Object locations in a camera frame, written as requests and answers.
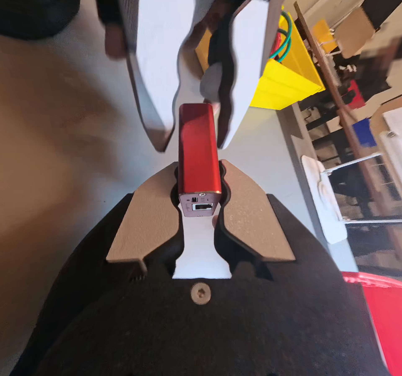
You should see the black padded wrist rest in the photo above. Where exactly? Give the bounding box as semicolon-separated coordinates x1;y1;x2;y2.
0;0;81;40

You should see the wooden background table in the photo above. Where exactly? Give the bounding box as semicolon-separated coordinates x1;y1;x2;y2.
293;1;402;257

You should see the person's left hand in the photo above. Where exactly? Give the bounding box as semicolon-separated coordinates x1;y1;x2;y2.
104;24;129;60

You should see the black cardboard sign stand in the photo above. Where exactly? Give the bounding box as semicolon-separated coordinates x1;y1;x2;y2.
334;0;402;60

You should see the blue plastic bin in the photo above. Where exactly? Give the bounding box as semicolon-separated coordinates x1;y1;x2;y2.
351;118;378;148

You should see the red plastic bin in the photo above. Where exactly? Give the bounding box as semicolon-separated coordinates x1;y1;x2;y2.
342;270;402;376

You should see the red ethernet splitter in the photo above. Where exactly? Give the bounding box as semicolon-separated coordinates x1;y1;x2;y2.
178;103;222;218

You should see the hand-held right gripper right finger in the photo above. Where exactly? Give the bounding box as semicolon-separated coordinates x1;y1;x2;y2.
214;159;296;262

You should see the green ethernet cable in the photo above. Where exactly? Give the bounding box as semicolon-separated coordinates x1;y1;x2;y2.
269;11;293;63

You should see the yellow plastic bin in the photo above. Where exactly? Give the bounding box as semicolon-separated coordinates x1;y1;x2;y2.
195;5;326;111

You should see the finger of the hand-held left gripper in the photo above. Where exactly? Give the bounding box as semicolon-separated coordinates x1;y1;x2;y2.
126;0;197;153
216;0;271;150

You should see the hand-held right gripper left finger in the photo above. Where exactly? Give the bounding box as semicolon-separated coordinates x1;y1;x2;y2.
106;161;185;272

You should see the small yellow bin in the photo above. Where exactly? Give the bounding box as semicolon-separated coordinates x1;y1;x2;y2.
312;19;338;53

